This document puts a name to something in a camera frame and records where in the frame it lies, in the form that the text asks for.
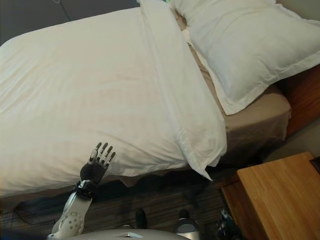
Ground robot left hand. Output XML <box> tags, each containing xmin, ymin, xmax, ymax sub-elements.
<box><xmin>79</xmin><ymin>141</ymin><xmax>117</xmax><ymax>185</ymax></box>

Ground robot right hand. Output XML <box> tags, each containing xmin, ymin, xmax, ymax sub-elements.
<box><xmin>215</xmin><ymin>208</ymin><xmax>238</xmax><ymax>240</ymax></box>

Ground dark bed base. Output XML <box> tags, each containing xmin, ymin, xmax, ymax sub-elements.
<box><xmin>14</xmin><ymin>147</ymin><xmax>263</xmax><ymax>213</ymax></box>

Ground reddish wooden bed headboard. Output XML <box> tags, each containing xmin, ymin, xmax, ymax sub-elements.
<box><xmin>277</xmin><ymin>0</ymin><xmax>320</xmax><ymax>137</ymax></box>

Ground robot right silver leg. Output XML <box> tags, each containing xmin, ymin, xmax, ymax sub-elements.
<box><xmin>173</xmin><ymin>216</ymin><xmax>201</xmax><ymax>240</ymax></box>

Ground robot right dark foot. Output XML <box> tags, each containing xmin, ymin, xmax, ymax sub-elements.
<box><xmin>178</xmin><ymin>209</ymin><xmax>191</xmax><ymax>221</ymax></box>

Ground robot dark foot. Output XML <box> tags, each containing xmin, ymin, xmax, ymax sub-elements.
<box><xmin>134</xmin><ymin>208</ymin><xmax>148</xmax><ymax>229</ymax></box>
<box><xmin>178</xmin><ymin>209</ymin><xmax>191</xmax><ymax>221</ymax></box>

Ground light wooden nightstand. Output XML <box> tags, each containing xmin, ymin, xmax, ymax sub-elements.
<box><xmin>220</xmin><ymin>151</ymin><xmax>320</xmax><ymax>240</ymax></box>

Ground robot silver torso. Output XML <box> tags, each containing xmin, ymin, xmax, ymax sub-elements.
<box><xmin>46</xmin><ymin>223</ymin><xmax>181</xmax><ymax>240</ymax></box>

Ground robot left dark foot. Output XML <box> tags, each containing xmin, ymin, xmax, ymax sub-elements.
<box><xmin>134</xmin><ymin>208</ymin><xmax>148</xmax><ymax>229</ymax></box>

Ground white duvet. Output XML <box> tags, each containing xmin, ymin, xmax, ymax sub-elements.
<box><xmin>0</xmin><ymin>0</ymin><xmax>227</xmax><ymax>198</ymax></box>

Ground mattress with beige sheet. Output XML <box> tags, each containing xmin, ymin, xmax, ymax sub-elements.
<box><xmin>172</xmin><ymin>9</ymin><xmax>293</xmax><ymax>163</ymax></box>

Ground white pillow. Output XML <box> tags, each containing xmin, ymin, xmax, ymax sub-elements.
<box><xmin>171</xmin><ymin>0</ymin><xmax>320</xmax><ymax>116</ymax></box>

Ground black floor cable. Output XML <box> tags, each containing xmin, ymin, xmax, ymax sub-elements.
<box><xmin>9</xmin><ymin>197</ymin><xmax>61</xmax><ymax>225</ymax></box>

